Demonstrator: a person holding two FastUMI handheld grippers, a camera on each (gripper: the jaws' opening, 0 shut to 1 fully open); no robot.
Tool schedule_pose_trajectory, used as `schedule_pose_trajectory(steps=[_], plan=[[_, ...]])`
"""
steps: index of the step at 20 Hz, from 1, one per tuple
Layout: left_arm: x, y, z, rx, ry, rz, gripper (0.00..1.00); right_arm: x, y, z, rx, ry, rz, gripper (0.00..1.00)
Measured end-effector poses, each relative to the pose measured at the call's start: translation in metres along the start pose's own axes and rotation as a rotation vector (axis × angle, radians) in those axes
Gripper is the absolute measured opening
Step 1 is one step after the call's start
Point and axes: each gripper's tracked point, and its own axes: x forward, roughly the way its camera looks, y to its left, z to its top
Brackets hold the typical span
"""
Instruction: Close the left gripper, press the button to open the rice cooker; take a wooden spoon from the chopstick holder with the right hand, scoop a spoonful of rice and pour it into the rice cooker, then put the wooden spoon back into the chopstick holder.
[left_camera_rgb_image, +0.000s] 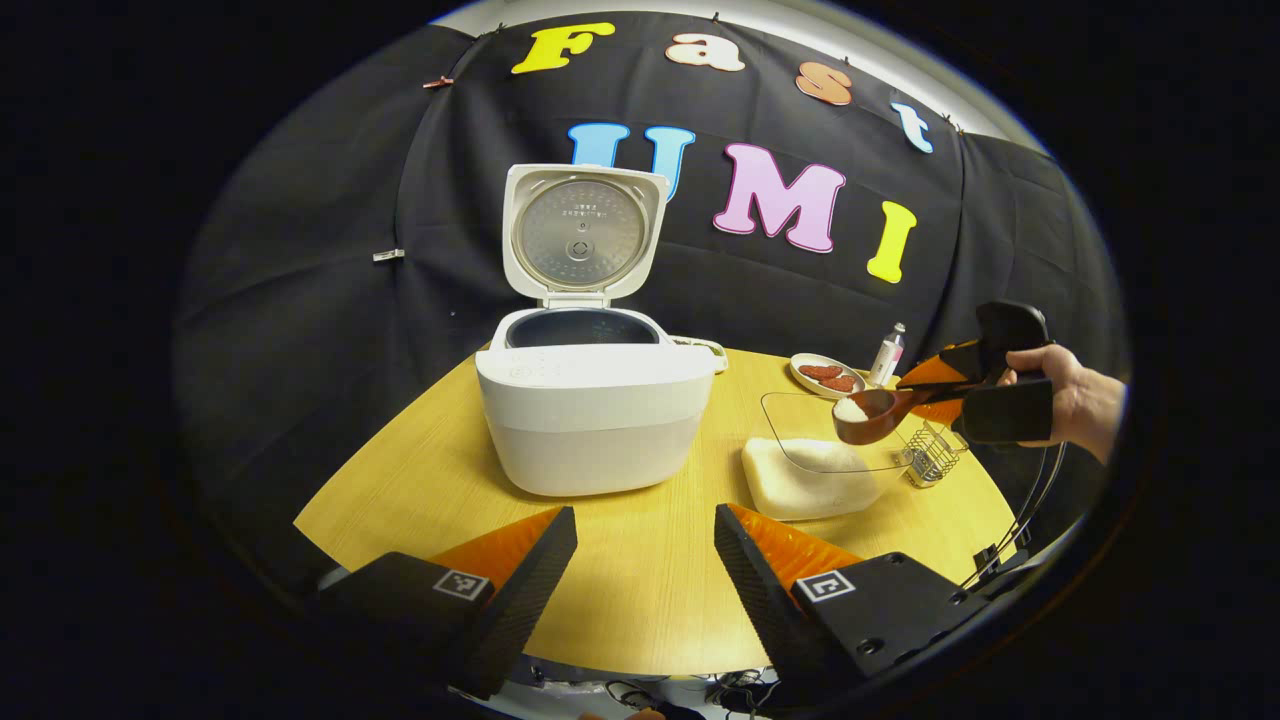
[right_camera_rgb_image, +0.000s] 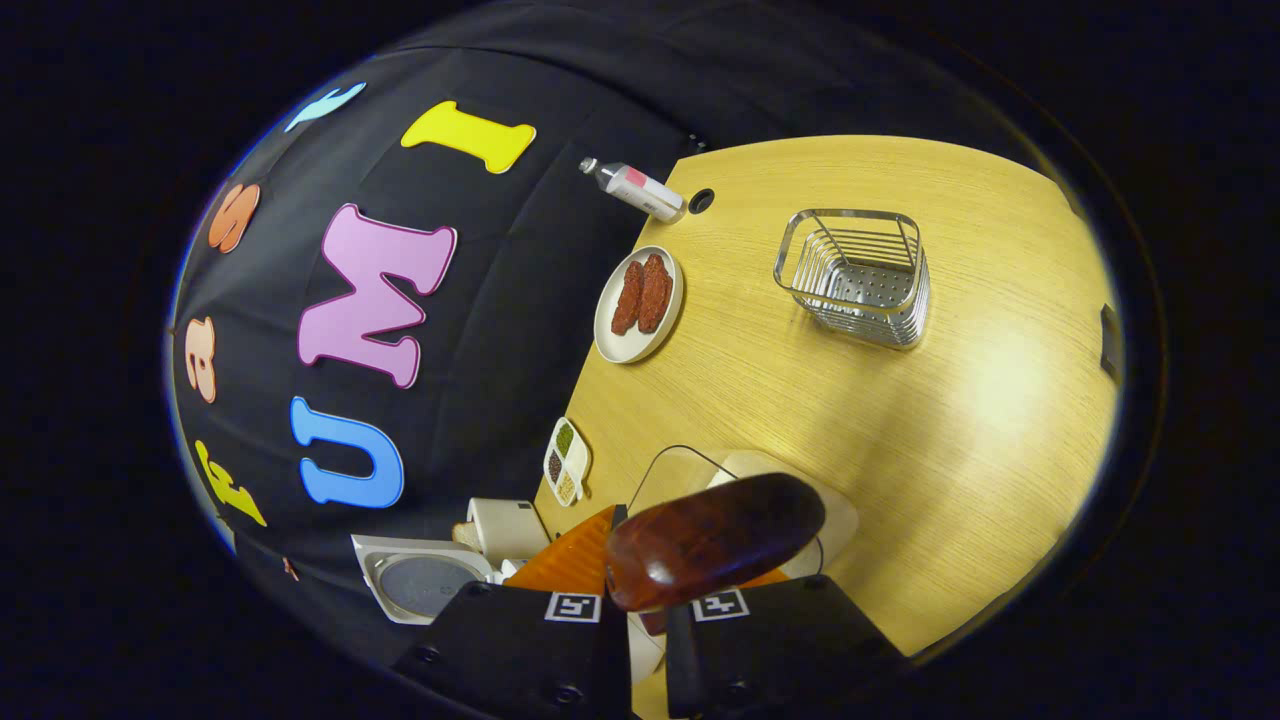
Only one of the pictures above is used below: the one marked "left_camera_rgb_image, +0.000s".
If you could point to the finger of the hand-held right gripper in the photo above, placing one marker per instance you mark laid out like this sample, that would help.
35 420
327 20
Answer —
945 408
945 368

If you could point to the brown wooden spoon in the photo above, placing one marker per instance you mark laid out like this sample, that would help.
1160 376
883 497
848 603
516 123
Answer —
870 428

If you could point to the white clip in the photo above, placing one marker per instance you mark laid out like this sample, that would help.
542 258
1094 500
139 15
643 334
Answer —
389 255

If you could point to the clear glass container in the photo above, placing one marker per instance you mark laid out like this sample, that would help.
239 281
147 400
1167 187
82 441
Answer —
800 420

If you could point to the white rice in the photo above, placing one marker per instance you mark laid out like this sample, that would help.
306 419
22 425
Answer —
800 490

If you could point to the white round plate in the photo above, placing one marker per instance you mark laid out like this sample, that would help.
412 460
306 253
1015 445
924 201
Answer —
805 385

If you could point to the white rice cooker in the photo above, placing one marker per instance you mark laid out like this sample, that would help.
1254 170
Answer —
590 420

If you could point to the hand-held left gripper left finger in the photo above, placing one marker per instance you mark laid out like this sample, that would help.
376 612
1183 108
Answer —
520 600

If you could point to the red-brown sausage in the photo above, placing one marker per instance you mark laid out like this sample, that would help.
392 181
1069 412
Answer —
820 372
838 383

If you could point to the clear bottle with pink label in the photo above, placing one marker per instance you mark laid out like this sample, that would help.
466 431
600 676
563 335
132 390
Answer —
886 358

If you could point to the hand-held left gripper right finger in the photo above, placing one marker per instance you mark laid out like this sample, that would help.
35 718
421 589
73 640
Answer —
765 610

